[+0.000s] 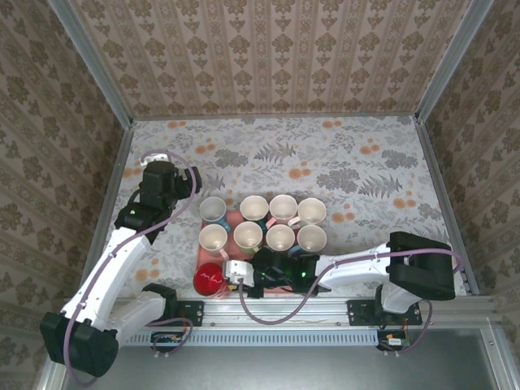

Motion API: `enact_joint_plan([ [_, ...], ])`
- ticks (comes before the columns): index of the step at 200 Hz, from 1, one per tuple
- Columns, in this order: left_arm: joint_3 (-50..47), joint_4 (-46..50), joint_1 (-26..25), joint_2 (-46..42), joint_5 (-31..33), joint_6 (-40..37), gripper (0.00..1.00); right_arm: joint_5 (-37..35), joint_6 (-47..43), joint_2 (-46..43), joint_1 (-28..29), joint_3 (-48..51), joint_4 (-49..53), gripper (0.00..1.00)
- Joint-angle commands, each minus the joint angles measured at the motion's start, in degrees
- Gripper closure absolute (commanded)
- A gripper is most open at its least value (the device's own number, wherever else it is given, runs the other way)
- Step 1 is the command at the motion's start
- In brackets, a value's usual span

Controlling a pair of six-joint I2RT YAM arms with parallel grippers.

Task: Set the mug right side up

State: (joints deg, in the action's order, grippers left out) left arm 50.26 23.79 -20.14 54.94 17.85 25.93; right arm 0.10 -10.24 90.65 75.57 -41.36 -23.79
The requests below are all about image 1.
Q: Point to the red mug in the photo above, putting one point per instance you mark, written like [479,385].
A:
[205,284]

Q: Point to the grey mug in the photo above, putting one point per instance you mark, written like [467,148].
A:
[280,237]

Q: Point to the light blue mug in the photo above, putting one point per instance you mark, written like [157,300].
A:
[312,239]

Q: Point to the light green mug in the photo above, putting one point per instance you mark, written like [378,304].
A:
[248,235]

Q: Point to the teal dotted mug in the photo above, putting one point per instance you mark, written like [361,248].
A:
[212,209]

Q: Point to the pink faceted mug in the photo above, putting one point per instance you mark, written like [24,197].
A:
[283,206]

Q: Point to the white faceted mug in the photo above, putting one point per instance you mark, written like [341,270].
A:
[312,211]

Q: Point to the dark green mug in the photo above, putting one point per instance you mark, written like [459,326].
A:
[254,207]

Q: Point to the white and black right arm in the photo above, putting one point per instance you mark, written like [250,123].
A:
[357,272]

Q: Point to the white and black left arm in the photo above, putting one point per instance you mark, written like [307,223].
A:
[109,276]

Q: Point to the salmon pink rubber mat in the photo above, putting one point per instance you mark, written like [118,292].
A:
[232,219]

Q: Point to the small electronics board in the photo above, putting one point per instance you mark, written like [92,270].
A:
[170,339]
[392,341]

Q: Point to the grey sheet metal panel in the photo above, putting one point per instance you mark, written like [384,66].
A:
[284,369]

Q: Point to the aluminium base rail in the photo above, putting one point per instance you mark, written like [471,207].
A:
[284,315]

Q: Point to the aluminium side rail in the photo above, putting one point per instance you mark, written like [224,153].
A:
[443,195]
[118,162]

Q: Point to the aluminium frame post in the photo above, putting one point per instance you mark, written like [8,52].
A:
[451,61]
[91,65]

